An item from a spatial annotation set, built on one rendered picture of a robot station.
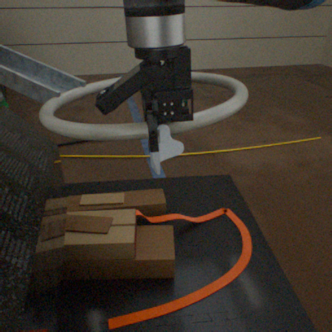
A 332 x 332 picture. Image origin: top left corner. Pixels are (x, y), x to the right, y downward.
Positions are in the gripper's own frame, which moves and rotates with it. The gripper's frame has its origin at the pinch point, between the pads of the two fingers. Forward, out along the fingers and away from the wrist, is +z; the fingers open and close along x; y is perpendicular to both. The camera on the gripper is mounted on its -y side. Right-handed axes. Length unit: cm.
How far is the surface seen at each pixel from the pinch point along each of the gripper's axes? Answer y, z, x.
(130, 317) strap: -13, 90, 32
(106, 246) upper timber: -22, 69, 54
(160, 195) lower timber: 6, 80, 105
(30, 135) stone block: -40, 14, 52
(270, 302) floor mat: 47, 93, 33
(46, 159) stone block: -34, 20, 45
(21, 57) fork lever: -34, -13, 48
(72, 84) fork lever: -19.7, -5.8, 39.7
